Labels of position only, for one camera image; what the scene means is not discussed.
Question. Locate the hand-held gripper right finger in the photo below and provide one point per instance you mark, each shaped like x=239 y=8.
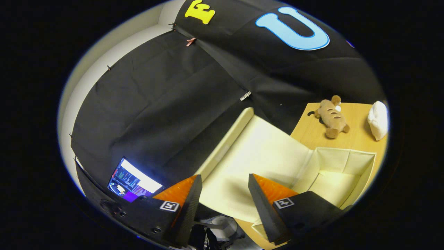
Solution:
x=263 y=215

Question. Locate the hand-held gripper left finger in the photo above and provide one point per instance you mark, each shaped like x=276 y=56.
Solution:
x=189 y=215

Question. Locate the grey fabric storage box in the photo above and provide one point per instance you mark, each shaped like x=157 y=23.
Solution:
x=263 y=156

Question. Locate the laptop screen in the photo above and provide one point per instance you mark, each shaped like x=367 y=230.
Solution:
x=133 y=182

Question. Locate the black backdrop cloth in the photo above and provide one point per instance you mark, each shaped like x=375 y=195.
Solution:
x=156 y=104

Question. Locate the brown striped plush toy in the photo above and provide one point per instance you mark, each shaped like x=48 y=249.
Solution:
x=331 y=118

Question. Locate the silver clip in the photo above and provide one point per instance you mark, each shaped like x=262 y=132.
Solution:
x=245 y=96

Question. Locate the copper clip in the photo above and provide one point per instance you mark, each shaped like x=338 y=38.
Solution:
x=190 y=41

